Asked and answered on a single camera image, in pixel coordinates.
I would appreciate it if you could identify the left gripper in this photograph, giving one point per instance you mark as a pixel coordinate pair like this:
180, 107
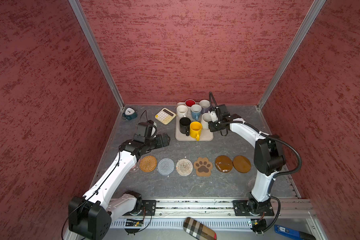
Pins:
159, 143

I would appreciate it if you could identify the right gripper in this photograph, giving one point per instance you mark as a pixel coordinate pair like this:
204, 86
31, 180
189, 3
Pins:
211, 128

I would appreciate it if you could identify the white speckled mug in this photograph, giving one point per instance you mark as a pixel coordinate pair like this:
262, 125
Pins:
206, 118

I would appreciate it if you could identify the black mug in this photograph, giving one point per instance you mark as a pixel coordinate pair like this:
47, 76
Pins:
185, 126

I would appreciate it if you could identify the grey knitted coaster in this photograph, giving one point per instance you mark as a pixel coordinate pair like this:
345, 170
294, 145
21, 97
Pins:
166, 166

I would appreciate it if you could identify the yellow mug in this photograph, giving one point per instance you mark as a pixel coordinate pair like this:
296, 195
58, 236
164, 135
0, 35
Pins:
195, 130

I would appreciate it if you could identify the woven rattan coaster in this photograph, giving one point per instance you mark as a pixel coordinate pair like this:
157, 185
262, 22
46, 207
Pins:
148, 164

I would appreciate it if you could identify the multicolour woven coaster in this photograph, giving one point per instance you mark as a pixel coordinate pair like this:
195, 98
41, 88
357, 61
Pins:
184, 167

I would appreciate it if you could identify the dark brown glossy coaster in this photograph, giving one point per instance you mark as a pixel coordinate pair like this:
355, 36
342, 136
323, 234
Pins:
223, 164

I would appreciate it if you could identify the pink flower coaster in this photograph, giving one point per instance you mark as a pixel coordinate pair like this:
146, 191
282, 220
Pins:
135, 168

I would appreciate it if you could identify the brown round coaster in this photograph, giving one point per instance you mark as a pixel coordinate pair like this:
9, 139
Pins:
242, 164

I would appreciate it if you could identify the paw shaped cork coaster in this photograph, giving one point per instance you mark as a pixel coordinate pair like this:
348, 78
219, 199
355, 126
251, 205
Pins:
203, 167

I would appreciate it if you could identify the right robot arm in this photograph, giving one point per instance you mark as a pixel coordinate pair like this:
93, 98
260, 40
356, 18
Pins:
268, 157

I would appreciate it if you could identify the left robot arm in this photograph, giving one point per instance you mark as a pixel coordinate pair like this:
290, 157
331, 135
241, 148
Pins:
91, 215

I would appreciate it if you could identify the yellow calculator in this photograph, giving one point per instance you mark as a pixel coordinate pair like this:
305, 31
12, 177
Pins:
165, 116

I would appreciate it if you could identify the lilac mug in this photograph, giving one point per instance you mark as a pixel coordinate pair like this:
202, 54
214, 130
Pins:
206, 106

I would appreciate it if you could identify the blue mug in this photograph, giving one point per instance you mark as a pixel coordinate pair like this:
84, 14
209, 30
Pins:
196, 111

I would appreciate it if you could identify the red inside mug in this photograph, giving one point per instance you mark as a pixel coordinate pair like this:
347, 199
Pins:
189, 103

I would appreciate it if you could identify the teal kitchen timer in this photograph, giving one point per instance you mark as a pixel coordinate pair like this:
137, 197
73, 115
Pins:
129, 114

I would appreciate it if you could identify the plaid glasses case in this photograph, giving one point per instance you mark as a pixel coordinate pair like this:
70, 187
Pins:
197, 230

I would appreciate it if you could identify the blue tool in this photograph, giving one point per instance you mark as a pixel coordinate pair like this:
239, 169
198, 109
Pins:
293, 234

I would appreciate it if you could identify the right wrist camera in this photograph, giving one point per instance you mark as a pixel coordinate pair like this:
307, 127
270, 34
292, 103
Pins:
219, 113

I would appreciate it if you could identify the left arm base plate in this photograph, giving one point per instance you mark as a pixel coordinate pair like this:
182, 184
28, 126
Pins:
144, 207

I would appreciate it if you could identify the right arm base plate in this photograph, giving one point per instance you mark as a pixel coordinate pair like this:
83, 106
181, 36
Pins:
248, 208

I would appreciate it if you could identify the aluminium front rail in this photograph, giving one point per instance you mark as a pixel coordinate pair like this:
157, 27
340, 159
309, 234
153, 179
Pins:
209, 208

